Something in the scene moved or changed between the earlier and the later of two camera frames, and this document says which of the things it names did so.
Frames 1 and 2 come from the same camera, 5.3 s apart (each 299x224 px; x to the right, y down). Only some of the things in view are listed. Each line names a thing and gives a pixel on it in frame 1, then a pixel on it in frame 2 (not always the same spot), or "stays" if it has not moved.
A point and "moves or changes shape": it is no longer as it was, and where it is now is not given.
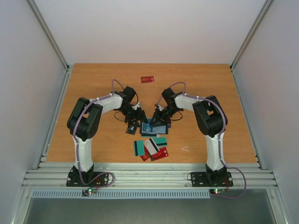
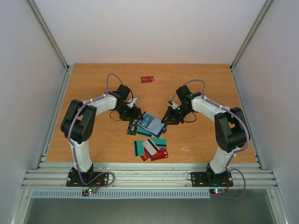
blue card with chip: (146, 128) moves or changes shape
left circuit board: (90, 191) stays
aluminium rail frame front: (149, 176) stays
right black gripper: (162, 115) → (171, 115)
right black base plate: (202, 179) stays
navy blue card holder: (147, 129) moves or changes shape
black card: (131, 129) stays
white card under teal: (151, 146) stays
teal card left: (139, 149) stays
